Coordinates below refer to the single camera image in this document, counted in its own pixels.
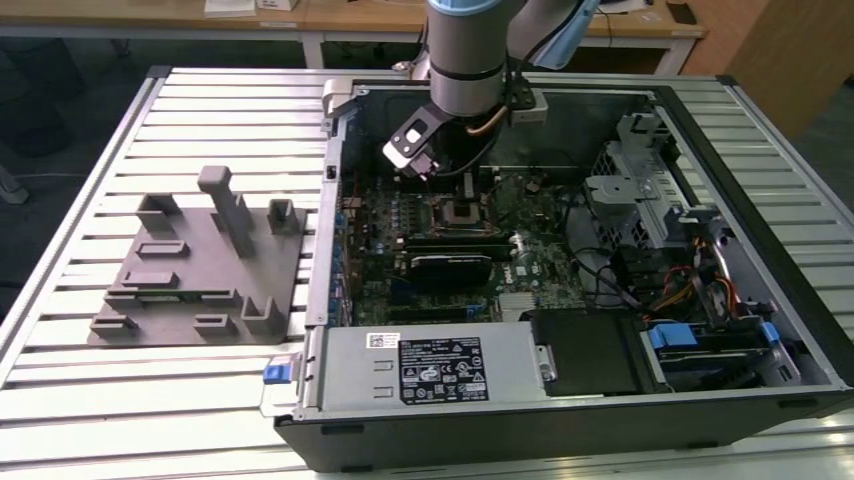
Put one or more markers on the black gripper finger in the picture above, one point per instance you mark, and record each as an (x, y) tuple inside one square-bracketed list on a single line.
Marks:
[(467, 190)]

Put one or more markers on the silver CPU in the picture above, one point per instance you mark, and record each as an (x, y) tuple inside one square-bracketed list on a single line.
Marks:
[(464, 214)]

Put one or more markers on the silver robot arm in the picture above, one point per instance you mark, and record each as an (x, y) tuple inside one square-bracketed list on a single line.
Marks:
[(467, 50)]

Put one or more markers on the black graphics card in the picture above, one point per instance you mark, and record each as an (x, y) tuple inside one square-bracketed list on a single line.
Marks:
[(452, 272)]

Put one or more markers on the green motherboard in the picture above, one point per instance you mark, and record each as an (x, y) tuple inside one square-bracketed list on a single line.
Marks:
[(548, 260)]

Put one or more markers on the silver drive cage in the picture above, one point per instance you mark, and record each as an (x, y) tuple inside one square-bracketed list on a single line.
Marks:
[(622, 192)]

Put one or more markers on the silver heatsink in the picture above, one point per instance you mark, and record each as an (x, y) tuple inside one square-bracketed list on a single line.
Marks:
[(519, 305)]

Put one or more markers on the black plastic shroud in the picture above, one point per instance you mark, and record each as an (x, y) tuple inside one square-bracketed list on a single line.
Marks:
[(589, 350)]

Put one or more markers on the silver power supply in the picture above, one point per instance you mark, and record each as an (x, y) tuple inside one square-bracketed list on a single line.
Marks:
[(356, 370)]

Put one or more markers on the black phone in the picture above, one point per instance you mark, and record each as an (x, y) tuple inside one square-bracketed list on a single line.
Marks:
[(682, 13)]

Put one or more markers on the hard disk in blue carrier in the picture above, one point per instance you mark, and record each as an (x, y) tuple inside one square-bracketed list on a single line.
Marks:
[(675, 340)]

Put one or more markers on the small white box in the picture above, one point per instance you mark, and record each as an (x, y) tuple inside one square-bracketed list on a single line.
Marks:
[(276, 4)]

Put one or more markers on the grey parts rack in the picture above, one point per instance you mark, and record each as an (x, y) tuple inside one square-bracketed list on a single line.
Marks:
[(200, 310)]

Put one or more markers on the blue case latch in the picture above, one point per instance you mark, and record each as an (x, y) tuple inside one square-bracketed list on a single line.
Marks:
[(275, 375)]

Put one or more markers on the wooden cabinet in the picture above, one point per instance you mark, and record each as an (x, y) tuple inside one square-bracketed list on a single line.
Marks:
[(787, 50)]

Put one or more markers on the green RAM stick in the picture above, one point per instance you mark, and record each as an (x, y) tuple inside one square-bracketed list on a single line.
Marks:
[(167, 298)]

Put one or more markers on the black PC case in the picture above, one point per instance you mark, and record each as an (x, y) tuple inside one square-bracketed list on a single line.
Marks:
[(467, 445)]

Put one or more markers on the blue plastic clip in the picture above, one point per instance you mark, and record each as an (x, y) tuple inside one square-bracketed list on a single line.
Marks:
[(770, 340)]

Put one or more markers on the wooden desk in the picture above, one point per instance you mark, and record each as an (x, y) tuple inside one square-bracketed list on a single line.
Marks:
[(133, 20)]

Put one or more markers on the silver disk bay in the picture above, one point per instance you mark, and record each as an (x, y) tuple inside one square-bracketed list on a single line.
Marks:
[(789, 370)]

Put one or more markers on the black office chair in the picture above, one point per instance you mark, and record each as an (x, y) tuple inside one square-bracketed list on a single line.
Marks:
[(40, 100)]

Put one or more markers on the grey metal foot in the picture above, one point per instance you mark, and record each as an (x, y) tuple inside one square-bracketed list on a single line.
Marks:
[(9, 185)]

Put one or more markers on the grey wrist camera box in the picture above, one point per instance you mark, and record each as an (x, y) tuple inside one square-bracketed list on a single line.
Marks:
[(530, 107)]

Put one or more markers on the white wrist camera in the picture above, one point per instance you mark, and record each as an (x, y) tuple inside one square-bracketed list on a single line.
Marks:
[(410, 142)]

